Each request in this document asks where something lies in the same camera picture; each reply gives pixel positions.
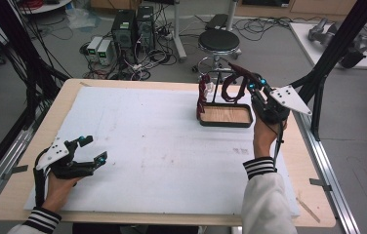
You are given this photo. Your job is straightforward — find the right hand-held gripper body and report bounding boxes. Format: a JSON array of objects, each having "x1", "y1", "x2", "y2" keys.
[{"x1": 251, "y1": 84, "x2": 313, "y2": 126}]

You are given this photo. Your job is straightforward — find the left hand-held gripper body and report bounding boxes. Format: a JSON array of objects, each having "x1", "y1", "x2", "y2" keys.
[{"x1": 33, "y1": 136, "x2": 101, "y2": 180}]

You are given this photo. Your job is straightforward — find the dark red striped tie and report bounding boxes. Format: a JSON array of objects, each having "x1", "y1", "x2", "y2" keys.
[{"x1": 221, "y1": 62, "x2": 261, "y2": 105}]

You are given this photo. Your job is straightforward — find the black tie rack wooden tray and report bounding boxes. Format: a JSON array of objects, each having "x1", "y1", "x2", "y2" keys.
[{"x1": 198, "y1": 69, "x2": 255, "y2": 129}]

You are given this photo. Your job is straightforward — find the person's left hand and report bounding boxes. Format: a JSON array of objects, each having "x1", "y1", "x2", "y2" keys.
[{"x1": 42, "y1": 171, "x2": 84, "y2": 213}]

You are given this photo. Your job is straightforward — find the person's right hand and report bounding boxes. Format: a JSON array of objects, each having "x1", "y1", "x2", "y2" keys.
[{"x1": 252, "y1": 108, "x2": 289, "y2": 161}]

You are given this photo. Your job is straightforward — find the white foam mat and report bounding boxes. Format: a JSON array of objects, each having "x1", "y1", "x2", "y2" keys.
[{"x1": 23, "y1": 85, "x2": 302, "y2": 217}]

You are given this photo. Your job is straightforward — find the black round stool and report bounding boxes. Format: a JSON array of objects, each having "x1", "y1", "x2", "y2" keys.
[{"x1": 191, "y1": 28, "x2": 243, "y2": 78}]

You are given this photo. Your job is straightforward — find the white floor board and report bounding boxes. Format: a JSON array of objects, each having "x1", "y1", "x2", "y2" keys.
[{"x1": 288, "y1": 21, "x2": 367, "y2": 70}]

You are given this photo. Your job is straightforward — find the black flat box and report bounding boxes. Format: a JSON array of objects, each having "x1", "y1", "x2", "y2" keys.
[{"x1": 204, "y1": 13, "x2": 230, "y2": 31}]

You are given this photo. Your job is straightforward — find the bench power supply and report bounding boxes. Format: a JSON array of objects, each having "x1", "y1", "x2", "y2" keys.
[
  {"x1": 86, "y1": 35, "x2": 104, "y2": 63},
  {"x1": 96, "y1": 39, "x2": 114, "y2": 66}
]

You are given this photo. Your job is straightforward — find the wooden cabinet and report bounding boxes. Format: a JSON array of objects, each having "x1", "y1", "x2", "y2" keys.
[{"x1": 234, "y1": 0, "x2": 367, "y2": 20}]

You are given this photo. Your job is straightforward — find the black computer tower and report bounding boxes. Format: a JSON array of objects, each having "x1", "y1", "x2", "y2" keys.
[
  {"x1": 110, "y1": 9, "x2": 138, "y2": 51},
  {"x1": 135, "y1": 5, "x2": 156, "y2": 52}
]

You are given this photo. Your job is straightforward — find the clear plastic bag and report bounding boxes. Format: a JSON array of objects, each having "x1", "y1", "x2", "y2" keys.
[{"x1": 65, "y1": 7, "x2": 102, "y2": 31}]

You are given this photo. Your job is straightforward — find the round white table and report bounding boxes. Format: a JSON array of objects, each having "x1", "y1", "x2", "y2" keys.
[{"x1": 18, "y1": 0, "x2": 74, "y2": 16}]

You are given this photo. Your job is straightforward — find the grey metal bracket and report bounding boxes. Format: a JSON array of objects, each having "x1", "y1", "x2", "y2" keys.
[
  {"x1": 2, "y1": 164, "x2": 29, "y2": 180},
  {"x1": 308, "y1": 177, "x2": 333, "y2": 192}
]

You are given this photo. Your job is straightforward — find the black metal frame column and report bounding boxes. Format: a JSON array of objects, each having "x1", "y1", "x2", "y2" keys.
[
  {"x1": 0, "y1": 0, "x2": 72, "y2": 132},
  {"x1": 290, "y1": 0, "x2": 367, "y2": 142}
]

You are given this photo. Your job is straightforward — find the tangle of floor cables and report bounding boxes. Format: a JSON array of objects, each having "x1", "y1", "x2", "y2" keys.
[{"x1": 79, "y1": 41, "x2": 180, "y2": 82}]

